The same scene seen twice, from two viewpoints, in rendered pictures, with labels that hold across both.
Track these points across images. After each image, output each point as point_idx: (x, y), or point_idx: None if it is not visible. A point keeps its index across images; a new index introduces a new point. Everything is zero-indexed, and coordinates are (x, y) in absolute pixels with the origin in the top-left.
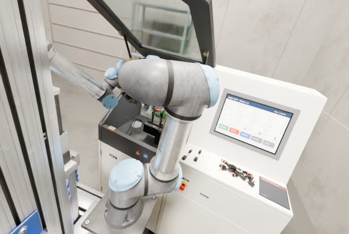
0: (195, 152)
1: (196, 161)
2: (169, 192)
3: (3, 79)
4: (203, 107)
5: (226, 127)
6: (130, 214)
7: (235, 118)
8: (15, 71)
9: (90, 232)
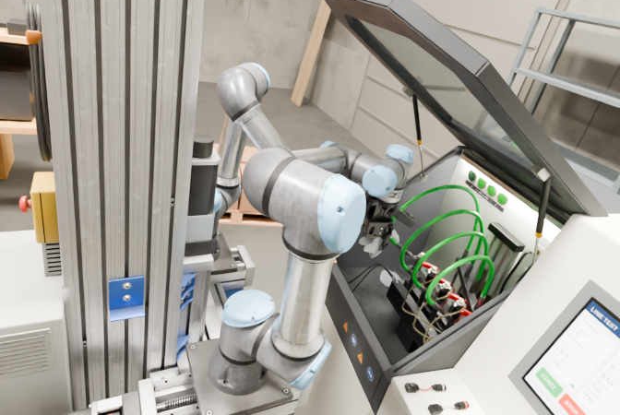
0: (450, 399)
1: (431, 414)
2: (289, 384)
3: (154, 137)
4: (319, 244)
5: (556, 388)
6: (231, 373)
7: (590, 378)
8: (161, 133)
9: (188, 361)
